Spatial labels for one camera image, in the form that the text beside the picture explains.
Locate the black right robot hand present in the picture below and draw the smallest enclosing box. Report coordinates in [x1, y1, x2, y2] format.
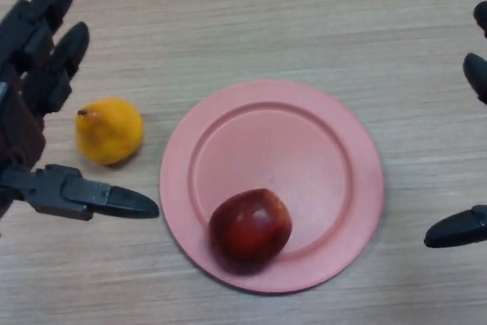
[424, 0, 487, 250]

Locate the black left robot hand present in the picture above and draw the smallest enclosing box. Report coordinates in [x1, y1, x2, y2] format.
[0, 0, 160, 238]

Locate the pink round plate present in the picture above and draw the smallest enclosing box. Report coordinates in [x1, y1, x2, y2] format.
[159, 79, 384, 295]

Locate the red apple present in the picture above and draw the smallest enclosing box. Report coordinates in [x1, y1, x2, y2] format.
[208, 188, 294, 265]

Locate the yellow pear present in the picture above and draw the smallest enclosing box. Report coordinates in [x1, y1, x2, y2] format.
[74, 97, 145, 167]

